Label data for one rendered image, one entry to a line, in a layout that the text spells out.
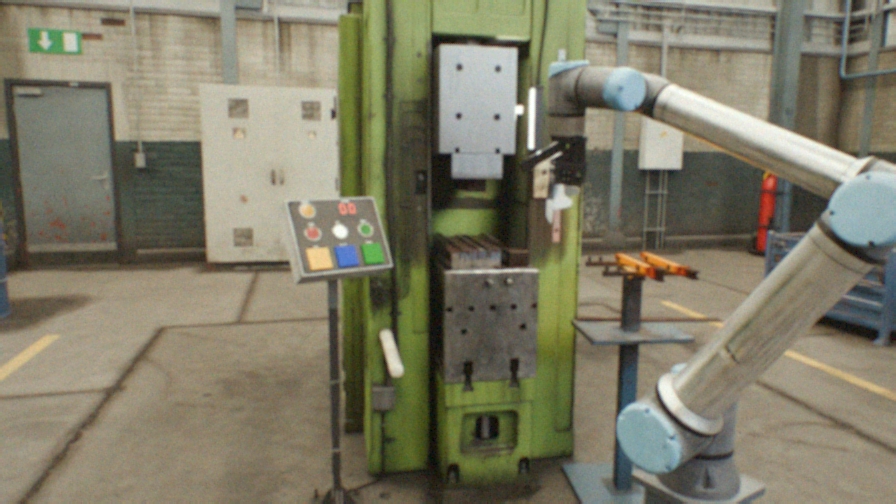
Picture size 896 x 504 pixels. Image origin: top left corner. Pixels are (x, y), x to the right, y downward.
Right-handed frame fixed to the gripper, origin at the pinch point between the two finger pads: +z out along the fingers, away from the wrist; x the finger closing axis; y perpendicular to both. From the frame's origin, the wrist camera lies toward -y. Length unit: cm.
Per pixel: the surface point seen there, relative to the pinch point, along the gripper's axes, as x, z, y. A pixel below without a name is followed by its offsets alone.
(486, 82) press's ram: 86, -24, -44
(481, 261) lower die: 73, 43, -41
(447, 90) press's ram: 78, -22, -57
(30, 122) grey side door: 373, 55, -670
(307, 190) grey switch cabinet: 468, 135, -378
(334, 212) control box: 38, 17, -85
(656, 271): 67, 37, 25
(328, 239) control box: 30, 24, -83
